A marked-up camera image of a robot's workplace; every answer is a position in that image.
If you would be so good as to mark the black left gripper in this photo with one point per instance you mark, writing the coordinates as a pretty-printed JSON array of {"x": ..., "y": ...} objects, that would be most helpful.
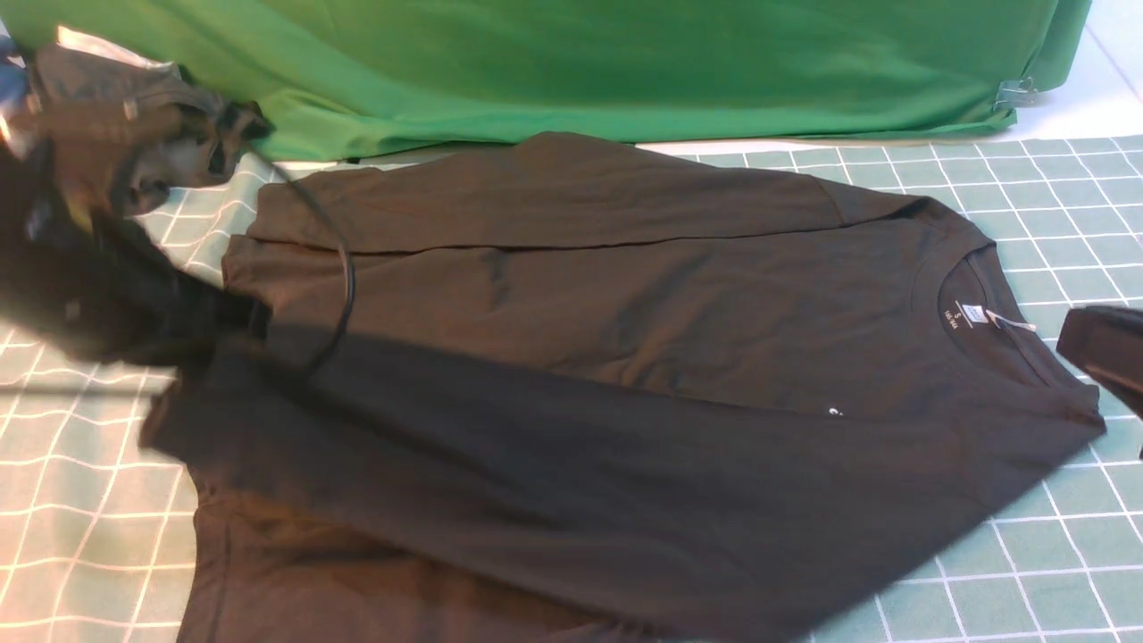
[{"x": 97, "y": 288}]

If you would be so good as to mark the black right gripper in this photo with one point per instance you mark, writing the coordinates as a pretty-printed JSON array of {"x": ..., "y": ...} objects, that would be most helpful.
[{"x": 1105, "y": 342}]

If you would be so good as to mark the dark gray long-sleeved shirt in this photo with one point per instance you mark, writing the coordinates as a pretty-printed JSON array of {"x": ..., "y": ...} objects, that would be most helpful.
[{"x": 591, "y": 393}]

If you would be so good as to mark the crumpled dark gray garment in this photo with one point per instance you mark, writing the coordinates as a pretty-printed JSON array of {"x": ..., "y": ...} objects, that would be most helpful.
[{"x": 126, "y": 135}]

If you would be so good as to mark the blue garment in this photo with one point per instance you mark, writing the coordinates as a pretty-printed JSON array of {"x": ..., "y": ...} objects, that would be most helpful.
[{"x": 14, "y": 90}]

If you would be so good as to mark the green backdrop cloth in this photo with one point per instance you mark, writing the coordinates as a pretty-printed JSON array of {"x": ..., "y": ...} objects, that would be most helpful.
[{"x": 342, "y": 79}]

